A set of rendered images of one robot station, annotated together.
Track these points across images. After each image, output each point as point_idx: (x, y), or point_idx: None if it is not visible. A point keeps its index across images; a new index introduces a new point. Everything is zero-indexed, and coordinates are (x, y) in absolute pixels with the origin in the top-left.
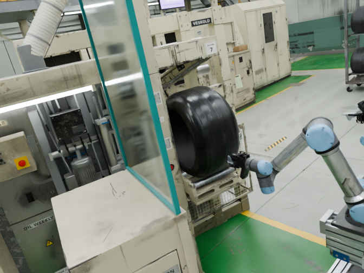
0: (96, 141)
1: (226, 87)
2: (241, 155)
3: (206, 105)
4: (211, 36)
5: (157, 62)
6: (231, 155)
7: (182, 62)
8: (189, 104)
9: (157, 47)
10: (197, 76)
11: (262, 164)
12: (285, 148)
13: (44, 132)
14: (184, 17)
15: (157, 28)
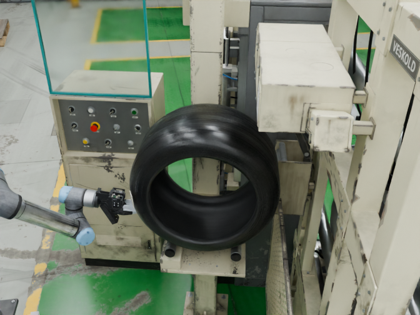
0: (232, 85)
1: (364, 284)
2: (107, 192)
3: (154, 127)
4: (261, 78)
5: (255, 53)
6: (122, 189)
7: (255, 84)
8: (169, 112)
9: (289, 36)
10: (356, 177)
11: (64, 185)
12: (52, 210)
13: (237, 45)
14: (388, 12)
15: (365, 7)
